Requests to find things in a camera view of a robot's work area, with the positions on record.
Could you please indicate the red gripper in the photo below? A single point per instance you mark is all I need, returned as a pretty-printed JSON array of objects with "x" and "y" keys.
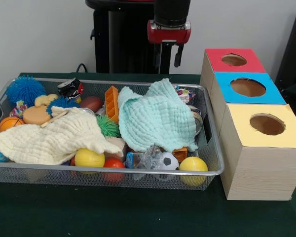
[{"x": 169, "y": 33}]

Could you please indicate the wooden three-hole box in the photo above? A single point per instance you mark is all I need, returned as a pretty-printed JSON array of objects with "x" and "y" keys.
[{"x": 261, "y": 172}]

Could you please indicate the orange plastic tray block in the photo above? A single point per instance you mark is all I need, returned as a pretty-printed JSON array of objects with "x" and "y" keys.
[{"x": 112, "y": 103}]

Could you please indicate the red plastic ball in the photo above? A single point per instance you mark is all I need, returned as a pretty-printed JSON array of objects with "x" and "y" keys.
[{"x": 113, "y": 164}]

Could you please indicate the black office chair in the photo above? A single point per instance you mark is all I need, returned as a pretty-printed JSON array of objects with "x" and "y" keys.
[{"x": 293, "y": 49}]

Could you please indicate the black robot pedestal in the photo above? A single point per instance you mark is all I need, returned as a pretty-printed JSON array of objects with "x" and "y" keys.
[{"x": 133, "y": 37}]

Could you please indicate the yellow plastic ball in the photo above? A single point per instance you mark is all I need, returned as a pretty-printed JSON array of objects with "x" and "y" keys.
[
  {"x": 193, "y": 166},
  {"x": 88, "y": 158}
]

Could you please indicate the silver mesh bin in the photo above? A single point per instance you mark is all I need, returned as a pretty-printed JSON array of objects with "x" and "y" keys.
[{"x": 51, "y": 176}]

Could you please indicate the mint green cloth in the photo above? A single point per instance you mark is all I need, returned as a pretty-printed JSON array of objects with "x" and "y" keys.
[{"x": 158, "y": 116}]

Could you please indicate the crushed black soda can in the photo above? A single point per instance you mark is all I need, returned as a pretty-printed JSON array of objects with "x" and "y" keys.
[{"x": 70, "y": 89}]

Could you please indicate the small soccer ball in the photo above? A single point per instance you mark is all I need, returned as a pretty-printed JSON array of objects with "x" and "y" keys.
[{"x": 169, "y": 161}]

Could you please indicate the cream cloth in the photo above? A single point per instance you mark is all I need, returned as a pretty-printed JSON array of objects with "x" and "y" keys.
[{"x": 51, "y": 138}]

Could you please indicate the crushed clear plastic bottle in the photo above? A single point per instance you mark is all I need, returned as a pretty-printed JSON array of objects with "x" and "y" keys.
[{"x": 143, "y": 159}]

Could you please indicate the orange toy basketball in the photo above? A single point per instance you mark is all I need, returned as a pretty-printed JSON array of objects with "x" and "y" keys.
[{"x": 10, "y": 123}]

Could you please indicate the large blue spiky ball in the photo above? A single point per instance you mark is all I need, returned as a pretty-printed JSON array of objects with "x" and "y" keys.
[{"x": 24, "y": 90}]

